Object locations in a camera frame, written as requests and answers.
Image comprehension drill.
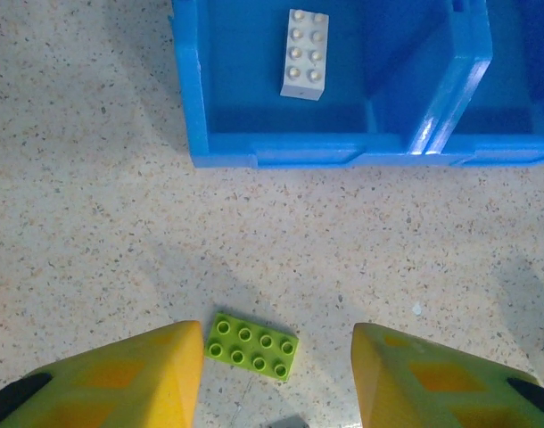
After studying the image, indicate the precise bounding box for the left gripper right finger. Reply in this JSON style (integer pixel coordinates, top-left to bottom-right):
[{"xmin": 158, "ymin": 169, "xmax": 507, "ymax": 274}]
[{"xmin": 352, "ymin": 323, "xmax": 544, "ymax": 428}]

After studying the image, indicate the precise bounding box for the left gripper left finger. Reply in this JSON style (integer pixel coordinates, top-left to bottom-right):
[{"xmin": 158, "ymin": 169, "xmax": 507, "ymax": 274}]
[{"xmin": 0, "ymin": 320, "xmax": 205, "ymax": 428}]

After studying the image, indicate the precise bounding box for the long white lego brick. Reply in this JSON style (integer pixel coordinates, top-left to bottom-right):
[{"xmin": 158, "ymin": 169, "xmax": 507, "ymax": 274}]
[{"xmin": 279, "ymin": 8, "xmax": 330, "ymax": 103}]

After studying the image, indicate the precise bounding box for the thin green lego plate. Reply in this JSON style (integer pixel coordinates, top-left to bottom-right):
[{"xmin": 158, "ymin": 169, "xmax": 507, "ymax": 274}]
[{"xmin": 203, "ymin": 311, "xmax": 300, "ymax": 383}]

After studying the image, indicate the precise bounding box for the blue plastic bin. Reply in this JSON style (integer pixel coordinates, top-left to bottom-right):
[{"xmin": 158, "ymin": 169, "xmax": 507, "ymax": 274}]
[
  {"xmin": 425, "ymin": 0, "xmax": 544, "ymax": 169},
  {"xmin": 167, "ymin": 0, "xmax": 494, "ymax": 169}
]

